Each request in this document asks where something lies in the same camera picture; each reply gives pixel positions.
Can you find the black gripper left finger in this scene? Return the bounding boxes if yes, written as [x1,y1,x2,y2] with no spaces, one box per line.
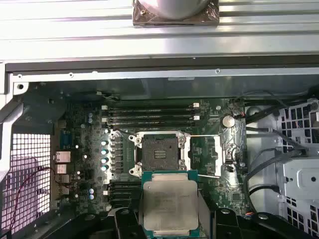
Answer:
[46,191,146,239]

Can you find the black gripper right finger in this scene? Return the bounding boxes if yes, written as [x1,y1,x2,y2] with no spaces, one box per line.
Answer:
[198,190,316,239]

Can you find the green CPU with silver top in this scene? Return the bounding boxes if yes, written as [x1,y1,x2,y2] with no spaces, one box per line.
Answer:
[140,170,200,238]

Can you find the green motherboard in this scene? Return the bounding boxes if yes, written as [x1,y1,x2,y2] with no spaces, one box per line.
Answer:
[51,98,248,225]

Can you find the silver metal disk bay cage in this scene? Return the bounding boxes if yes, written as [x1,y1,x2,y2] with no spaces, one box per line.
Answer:
[275,98,319,239]

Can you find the blue port connector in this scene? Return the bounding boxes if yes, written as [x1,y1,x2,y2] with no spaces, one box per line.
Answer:
[60,129,75,148]

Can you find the round silver coin battery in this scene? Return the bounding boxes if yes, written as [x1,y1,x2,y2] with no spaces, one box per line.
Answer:
[222,115,235,128]

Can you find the black and silver PC case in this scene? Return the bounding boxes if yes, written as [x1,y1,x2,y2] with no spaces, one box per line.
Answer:
[0,56,319,239]

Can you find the black disk cable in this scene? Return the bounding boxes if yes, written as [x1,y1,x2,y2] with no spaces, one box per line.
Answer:
[245,125,309,157]
[242,146,281,217]

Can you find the red and black wire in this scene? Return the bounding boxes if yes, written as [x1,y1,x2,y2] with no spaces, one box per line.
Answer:
[13,156,67,220]

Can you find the thin black wire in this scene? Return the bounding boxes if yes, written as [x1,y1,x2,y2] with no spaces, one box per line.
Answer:
[234,89,311,105]

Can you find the square brown base plate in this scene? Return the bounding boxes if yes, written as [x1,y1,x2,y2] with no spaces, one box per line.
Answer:
[131,0,220,27]

